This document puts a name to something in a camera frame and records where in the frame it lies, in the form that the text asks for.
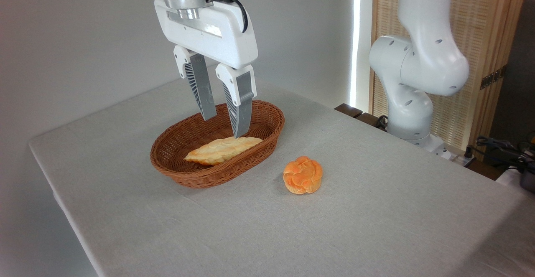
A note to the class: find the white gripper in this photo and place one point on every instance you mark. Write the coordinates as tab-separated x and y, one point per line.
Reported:
217	34

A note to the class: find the round orange bread roll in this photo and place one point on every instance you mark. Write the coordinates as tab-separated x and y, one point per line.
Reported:
303	176

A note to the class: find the long braided bread loaf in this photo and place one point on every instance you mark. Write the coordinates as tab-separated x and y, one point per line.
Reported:
217	151

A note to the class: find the brown wicker oval basket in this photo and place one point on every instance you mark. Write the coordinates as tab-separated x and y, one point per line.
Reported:
196	177

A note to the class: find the dark wooden furniture piece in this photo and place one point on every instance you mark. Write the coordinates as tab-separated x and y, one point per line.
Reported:
349	110

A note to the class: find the grey tablecloth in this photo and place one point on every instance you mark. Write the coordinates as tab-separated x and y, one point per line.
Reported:
334	227

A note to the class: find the wooden slatted screen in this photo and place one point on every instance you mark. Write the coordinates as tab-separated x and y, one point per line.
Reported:
474	18

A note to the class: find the black metal screen hinge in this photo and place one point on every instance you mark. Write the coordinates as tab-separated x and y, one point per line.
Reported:
493	77

